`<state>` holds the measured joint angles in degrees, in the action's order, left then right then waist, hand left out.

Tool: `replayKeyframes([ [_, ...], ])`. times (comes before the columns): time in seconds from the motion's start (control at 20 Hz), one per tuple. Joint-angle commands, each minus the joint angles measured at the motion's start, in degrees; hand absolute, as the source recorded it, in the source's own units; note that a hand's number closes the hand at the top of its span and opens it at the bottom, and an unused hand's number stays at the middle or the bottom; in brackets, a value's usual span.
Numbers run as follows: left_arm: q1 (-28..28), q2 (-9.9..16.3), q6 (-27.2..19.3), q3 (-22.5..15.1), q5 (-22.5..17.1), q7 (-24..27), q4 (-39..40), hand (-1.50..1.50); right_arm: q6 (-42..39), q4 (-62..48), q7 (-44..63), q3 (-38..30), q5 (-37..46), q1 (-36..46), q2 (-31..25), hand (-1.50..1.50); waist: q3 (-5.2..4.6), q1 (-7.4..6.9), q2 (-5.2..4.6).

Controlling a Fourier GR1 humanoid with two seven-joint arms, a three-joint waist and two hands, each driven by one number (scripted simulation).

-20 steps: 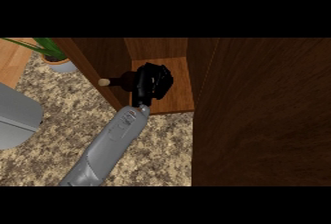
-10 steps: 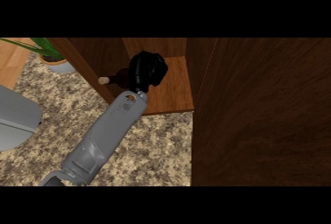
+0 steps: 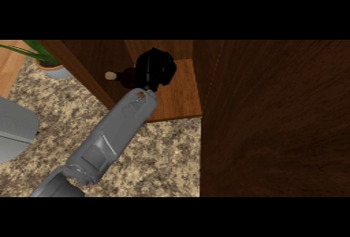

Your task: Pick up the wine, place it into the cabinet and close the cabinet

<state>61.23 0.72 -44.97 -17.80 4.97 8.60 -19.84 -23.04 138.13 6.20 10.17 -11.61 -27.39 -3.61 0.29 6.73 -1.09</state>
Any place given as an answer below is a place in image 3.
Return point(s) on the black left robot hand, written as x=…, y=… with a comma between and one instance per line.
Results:
x=155, y=66

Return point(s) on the dark wine bottle with cork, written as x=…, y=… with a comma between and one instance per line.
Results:
x=126, y=77

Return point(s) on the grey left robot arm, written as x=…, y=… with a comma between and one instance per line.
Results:
x=114, y=129

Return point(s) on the brown wooden cabinet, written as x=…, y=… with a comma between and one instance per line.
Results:
x=178, y=98

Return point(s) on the dark brown wooden cabinet door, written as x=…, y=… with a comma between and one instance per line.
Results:
x=278, y=123

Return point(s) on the grey plant pot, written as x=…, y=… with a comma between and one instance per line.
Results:
x=56, y=72

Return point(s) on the green leafy plant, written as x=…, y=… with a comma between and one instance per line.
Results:
x=40, y=54

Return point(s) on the pale grey rounded appliance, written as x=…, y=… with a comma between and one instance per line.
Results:
x=15, y=129

